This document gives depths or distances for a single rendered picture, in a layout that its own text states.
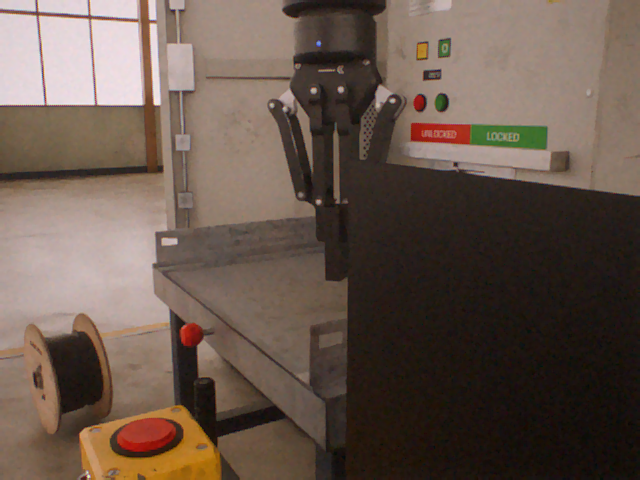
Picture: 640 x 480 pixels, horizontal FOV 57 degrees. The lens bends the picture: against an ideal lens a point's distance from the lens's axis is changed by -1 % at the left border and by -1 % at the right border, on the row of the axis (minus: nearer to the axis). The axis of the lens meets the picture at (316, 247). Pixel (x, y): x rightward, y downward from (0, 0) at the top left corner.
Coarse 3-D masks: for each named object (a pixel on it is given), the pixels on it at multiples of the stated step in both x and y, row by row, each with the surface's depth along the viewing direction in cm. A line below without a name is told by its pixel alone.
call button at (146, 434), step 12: (144, 420) 42; (156, 420) 42; (120, 432) 41; (132, 432) 41; (144, 432) 41; (156, 432) 41; (168, 432) 41; (120, 444) 40; (132, 444) 39; (144, 444) 39; (156, 444) 40
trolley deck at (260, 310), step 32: (288, 256) 116; (320, 256) 116; (160, 288) 106; (192, 288) 95; (224, 288) 95; (256, 288) 95; (288, 288) 95; (320, 288) 95; (192, 320) 92; (224, 320) 80; (256, 320) 80; (288, 320) 80; (320, 320) 80; (224, 352) 81; (256, 352) 71; (288, 352) 70; (256, 384) 72; (288, 384) 65; (288, 416) 66; (320, 416) 59
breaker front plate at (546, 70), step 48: (480, 0) 97; (528, 0) 89; (576, 0) 82; (432, 48) 108; (480, 48) 98; (528, 48) 90; (576, 48) 83; (432, 96) 109; (480, 96) 99; (528, 96) 91; (576, 96) 84; (576, 144) 85
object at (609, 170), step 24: (624, 0) 79; (624, 24) 80; (624, 48) 81; (624, 72) 82; (600, 96) 81; (624, 96) 83; (600, 120) 81; (624, 120) 84; (600, 144) 82; (624, 144) 85; (600, 168) 83; (624, 168) 86; (624, 192) 87
